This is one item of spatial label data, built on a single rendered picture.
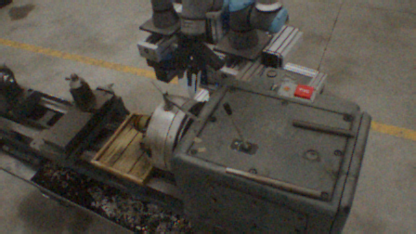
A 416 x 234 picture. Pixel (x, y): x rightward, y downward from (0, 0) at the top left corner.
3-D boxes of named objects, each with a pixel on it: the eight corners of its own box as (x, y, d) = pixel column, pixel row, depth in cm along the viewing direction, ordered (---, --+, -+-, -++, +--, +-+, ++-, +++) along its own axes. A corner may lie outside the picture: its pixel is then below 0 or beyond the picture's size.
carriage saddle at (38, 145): (125, 104, 190) (123, 96, 186) (71, 167, 164) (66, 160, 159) (85, 92, 202) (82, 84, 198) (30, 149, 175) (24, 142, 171)
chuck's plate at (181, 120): (213, 136, 159) (205, 85, 136) (180, 190, 141) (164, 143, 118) (206, 134, 160) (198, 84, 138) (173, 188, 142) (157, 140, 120)
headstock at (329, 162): (354, 168, 145) (376, 103, 117) (327, 271, 117) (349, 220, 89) (228, 131, 168) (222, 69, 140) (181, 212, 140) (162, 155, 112)
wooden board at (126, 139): (183, 130, 172) (181, 124, 169) (144, 187, 151) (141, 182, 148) (135, 115, 183) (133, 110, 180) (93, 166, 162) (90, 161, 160)
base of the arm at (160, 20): (163, 12, 197) (160, -4, 190) (184, 17, 190) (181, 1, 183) (147, 24, 189) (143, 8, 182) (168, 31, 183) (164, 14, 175)
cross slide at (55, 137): (119, 96, 187) (117, 89, 183) (67, 153, 162) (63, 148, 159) (97, 89, 193) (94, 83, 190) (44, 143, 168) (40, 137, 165)
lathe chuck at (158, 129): (206, 134, 160) (198, 84, 138) (173, 188, 142) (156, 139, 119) (189, 129, 164) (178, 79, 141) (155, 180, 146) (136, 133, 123)
